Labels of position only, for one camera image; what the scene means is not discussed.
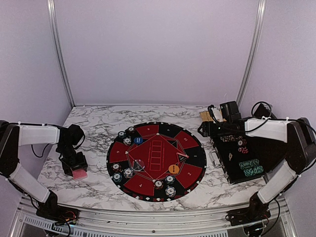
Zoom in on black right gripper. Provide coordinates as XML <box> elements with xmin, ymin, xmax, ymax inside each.
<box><xmin>197</xmin><ymin>120</ymin><xmax>231</xmax><ymax>138</ymax></box>

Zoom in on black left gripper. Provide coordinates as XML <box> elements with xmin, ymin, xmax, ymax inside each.
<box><xmin>58</xmin><ymin>145</ymin><xmax>88</xmax><ymax>176</ymax></box>

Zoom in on red playing card deck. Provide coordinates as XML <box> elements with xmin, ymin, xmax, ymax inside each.
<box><xmin>72</xmin><ymin>169</ymin><xmax>87</xmax><ymax>180</ymax></box>

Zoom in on chip stack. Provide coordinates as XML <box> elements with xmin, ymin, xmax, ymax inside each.
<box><xmin>154</xmin><ymin>180</ymin><xmax>163</xmax><ymax>190</ymax></box>
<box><xmin>112</xmin><ymin>163</ymin><xmax>121</xmax><ymax>172</ymax></box>
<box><xmin>127</xmin><ymin>126</ymin><xmax>136</xmax><ymax>134</ymax></box>

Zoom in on green chips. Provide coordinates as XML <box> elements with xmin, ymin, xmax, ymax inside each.
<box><xmin>113</xmin><ymin>173</ymin><xmax>122</xmax><ymax>183</ymax></box>
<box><xmin>165</xmin><ymin>175</ymin><xmax>175</xmax><ymax>185</ymax></box>
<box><xmin>118</xmin><ymin>131</ymin><xmax>126</xmax><ymax>139</ymax></box>

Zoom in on triangular all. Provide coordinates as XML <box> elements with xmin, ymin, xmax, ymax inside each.
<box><xmin>176</xmin><ymin>153</ymin><xmax>189</xmax><ymax>163</ymax></box>

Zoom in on blue small blind button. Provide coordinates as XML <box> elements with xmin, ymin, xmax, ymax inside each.
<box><xmin>134</xmin><ymin>137</ymin><xmax>143</xmax><ymax>145</ymax></box>

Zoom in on orange big blind button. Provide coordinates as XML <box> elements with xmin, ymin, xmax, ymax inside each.
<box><xmin>168</xmin><ymin>164</ymin><xmax>180</xmax><ymax>174</ymax></box>

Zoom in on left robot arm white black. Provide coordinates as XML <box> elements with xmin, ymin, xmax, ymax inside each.
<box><xmin>0</xmin><ymin>120</ymin><xmax>88</xmax><ymax>220</ymax></box>

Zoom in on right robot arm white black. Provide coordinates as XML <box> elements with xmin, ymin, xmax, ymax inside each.
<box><xmin>197</xmin><ymin>117</ymin><xmax>316</xmax><ymax>221</ymax></box>

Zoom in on blue white chip row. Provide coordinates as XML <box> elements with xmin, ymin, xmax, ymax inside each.
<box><xmin>220</xmin><ymin>135</ymin><xmax>236</xmax><ymax>142</ymax></box>

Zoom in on red dice in case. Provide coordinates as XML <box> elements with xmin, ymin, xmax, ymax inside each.
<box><xmin>238</xmin><ymin>147</ymin><xmax>249</xmax><ymax>154</ymax></box>

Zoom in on yellow woven bamboo mat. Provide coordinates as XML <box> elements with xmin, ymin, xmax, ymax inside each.
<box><xmin>199</xmin><ymin>111</ymin><xmax>213</xmax><ymax>122</ymax></box>

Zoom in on black poker set case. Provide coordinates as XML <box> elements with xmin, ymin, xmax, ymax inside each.
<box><xmin>209</xmin><ymin>103</ymin><xmax>294</xmax><ymax>185</ymax></box>

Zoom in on teal chip row upper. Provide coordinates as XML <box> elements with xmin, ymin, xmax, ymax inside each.
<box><xmin>239</xmin><ymin>159</ymin><xmax>260</xmax><ymax>170</ymax></box>

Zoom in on teal chip row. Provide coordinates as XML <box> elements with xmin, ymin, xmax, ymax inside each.
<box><xmin>239</xmin><ymin>159</ymin><xmax>260</xmax><ymax>170</ymax></box>
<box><xmin>244</xmin><ymin>165</ymin><xmax>264</xmax><ymax>177</ymax></box>

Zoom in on teal chip row lower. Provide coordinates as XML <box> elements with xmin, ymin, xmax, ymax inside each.
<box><xmin>244</xmin><ymin>165</ymin><xmax>264</xmax><ymax>177</ymax></box>

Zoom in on round red black poker mat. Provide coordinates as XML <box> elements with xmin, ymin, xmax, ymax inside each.
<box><xmin>107</xmin><ymin>122</ymin><xmax>207</xmax><ymax>202</ymax></box>

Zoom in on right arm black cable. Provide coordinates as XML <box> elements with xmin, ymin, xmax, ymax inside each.
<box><xmin>249</xmin><ymin>101</ymin><xmax>316</xmax><ymax>173</ymax></box>

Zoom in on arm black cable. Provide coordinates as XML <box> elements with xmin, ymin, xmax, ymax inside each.
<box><xmin>31</xmin><ymin>144</ymin><xmax>49</xmax><ymax>158</ymax></box>
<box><xmin>249</xmin><ymin>101</ymin><xmax>316</xmax><ymax>173</ymax></box>

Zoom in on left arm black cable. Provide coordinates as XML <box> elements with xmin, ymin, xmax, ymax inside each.
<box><xmin>31</xmin><ymin>144</ymin><xmax>49</xmax><ymax>158</ymax></box>

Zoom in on front aluminium rail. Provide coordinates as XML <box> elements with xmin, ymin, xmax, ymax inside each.
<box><xmin>9</xmin><ymin>197</ymin><xmax>298</xmax><ymax>237</ymax></box>

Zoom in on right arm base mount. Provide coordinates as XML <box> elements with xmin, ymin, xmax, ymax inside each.
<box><xmin>225</xmin><ymin>207</ymin><xmax>271</xmax><ymax>226</ymax></box>

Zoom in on right aluminium frame post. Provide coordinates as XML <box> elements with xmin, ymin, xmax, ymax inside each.
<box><xmin>236</xmin><ymin>0</ymin><xmax>267</xmax><ymax>107</ymax></box>

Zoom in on aluminium frame post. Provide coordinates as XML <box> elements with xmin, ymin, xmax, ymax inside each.
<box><xmin>236</xmin><ymin>0</ymin><xmax>267</xmax><ymax>107</ymax></box>
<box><xmin>47</xmin><ymin>0</ymin><xmax>76</xmax><ymax>108</ymax></box>

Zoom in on left aluminium frame post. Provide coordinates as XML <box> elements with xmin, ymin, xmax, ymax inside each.
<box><xmin>47</xmin><ymin>0</ymin><xmax>76</xmax><ymax>108</ymax></box>

